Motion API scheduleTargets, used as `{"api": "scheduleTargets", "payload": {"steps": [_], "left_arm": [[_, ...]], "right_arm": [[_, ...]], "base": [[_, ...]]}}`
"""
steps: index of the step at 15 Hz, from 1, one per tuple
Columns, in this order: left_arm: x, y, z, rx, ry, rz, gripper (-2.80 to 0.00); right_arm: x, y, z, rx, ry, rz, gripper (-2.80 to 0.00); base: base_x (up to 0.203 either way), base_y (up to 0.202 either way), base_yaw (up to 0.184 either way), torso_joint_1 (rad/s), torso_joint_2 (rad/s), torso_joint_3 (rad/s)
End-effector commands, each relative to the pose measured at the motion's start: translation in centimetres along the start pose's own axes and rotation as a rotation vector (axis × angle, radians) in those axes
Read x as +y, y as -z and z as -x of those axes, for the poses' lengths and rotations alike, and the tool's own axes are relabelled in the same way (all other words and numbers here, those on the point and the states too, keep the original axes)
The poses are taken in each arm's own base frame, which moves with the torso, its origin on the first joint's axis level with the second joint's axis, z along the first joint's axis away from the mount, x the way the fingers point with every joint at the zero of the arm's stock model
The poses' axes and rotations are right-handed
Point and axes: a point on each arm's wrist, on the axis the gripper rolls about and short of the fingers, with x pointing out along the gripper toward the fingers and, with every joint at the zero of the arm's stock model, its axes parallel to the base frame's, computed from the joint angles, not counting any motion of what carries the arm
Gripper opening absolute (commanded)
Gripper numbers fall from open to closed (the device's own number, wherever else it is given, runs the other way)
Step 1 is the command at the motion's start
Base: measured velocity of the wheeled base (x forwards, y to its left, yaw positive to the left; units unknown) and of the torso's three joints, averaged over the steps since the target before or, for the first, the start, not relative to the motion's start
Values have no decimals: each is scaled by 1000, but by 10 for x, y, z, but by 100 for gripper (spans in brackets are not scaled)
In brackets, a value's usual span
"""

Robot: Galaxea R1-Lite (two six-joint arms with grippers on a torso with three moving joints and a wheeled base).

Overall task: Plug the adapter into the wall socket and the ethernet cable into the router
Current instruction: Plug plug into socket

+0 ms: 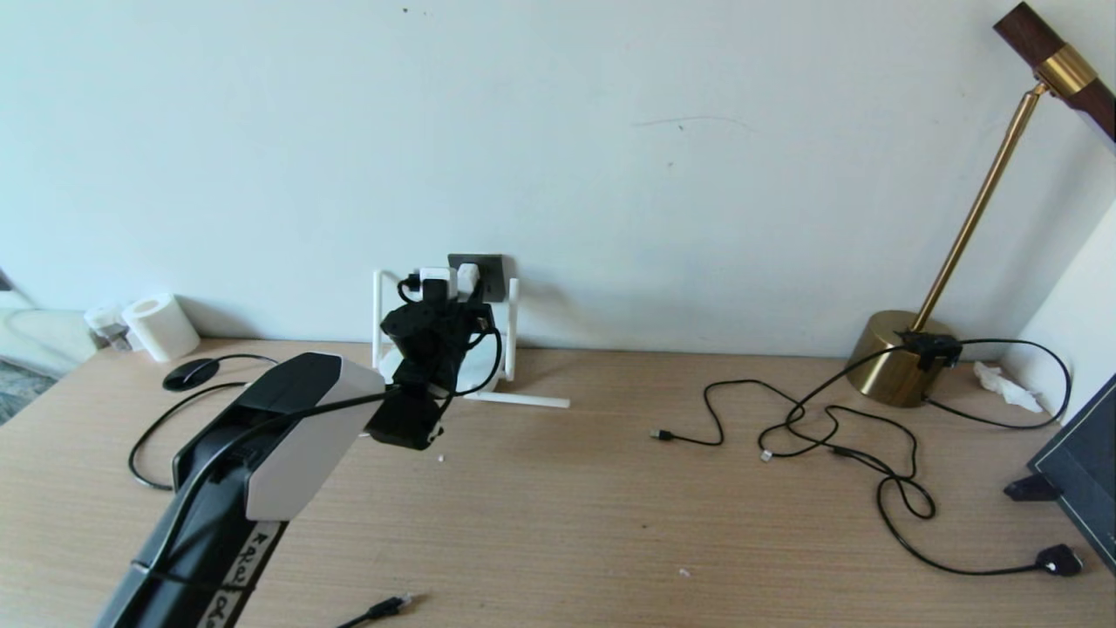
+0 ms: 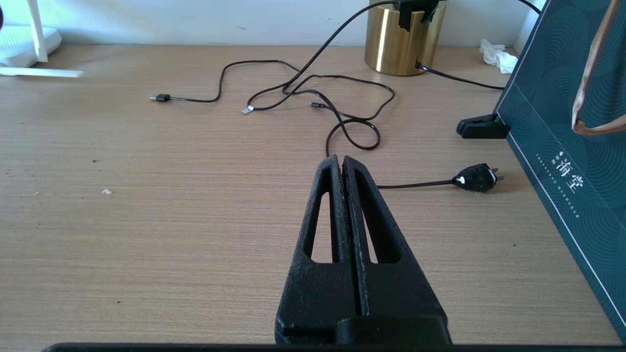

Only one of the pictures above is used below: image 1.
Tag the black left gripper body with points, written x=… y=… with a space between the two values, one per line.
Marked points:
x=438 y=347

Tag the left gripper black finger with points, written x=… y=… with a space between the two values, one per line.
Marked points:
x=478 y=299

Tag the white power adapter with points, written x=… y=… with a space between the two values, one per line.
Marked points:
x=469 y=277

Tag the white router with antennas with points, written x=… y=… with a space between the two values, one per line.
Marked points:
x=510 y=340

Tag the black round desk grommet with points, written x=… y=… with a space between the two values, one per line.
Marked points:
x=190 y=373

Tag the white paper roll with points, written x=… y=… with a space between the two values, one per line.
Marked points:
x=162 y=329

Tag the pale background furniture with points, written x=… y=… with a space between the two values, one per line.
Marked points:
x=44 y=340

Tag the brass desk lamp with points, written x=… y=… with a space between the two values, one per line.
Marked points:
x=889 y=366

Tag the crumpled white tissue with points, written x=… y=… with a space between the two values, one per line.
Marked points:
x=1007 y=387

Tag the grey wall power socket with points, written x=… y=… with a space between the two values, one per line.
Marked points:
x=493 y=275

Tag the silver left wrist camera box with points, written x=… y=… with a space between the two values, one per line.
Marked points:
x=438 y=276

